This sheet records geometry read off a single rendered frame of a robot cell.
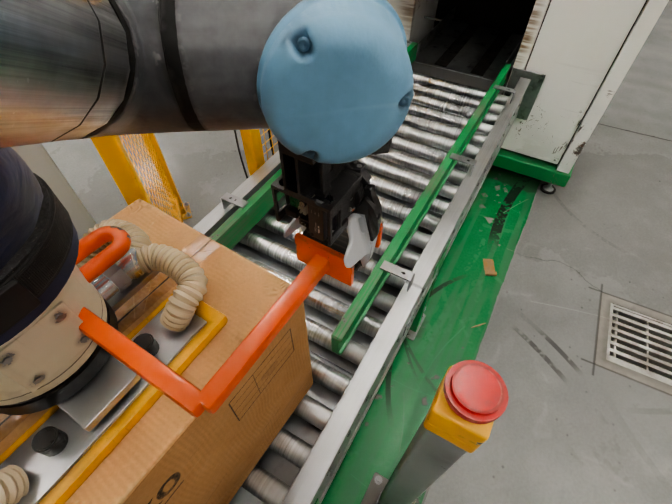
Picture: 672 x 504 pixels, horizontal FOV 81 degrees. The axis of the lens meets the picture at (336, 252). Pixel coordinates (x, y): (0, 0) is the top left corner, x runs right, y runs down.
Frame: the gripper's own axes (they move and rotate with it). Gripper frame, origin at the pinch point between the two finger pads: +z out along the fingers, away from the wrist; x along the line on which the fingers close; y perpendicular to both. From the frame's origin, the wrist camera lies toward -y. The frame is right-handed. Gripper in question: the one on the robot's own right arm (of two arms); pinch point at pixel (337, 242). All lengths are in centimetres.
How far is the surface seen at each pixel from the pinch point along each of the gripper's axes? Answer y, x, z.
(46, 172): -8, -122, 47
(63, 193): -9, -122, 56
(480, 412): 9.5, 23.9, 3.9
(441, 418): 10.5, 20.9, 8.7
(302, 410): 9, -4, 53
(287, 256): -26, -34, 54
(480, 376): 5.7, 22.6, 3.9
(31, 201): 21.5, -19.2, -15.2
